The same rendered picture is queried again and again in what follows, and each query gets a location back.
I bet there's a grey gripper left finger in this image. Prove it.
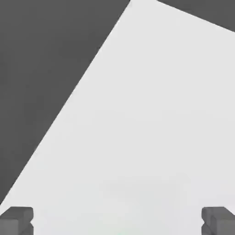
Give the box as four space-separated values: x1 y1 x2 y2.
0 206 34 235

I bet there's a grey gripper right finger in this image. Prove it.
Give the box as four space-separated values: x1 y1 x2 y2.
201 206 235 235

